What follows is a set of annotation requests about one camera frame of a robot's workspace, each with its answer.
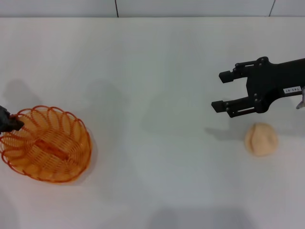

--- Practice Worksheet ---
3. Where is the orange woven plastic basket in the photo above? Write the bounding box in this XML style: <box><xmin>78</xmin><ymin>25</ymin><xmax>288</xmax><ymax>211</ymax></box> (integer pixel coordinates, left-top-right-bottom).
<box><xmin>0</xmin><ymin>105</ymin><xmax>92</xmax><ymax>184</ymax></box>

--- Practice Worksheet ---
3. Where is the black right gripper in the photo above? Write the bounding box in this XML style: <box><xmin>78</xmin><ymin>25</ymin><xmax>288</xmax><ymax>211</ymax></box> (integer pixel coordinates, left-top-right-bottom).
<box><xmin>211</xmin><ymin>56</ymin><xmax>305</xmax><ymax>119</ymax></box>

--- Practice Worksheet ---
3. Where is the pale round bread bun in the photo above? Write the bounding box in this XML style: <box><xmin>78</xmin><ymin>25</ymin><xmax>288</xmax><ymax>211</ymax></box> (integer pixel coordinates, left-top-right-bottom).
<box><xmin>244</xmin><ymin>122</ymin><xmax>279</xmax><ymax>157</ymax></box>

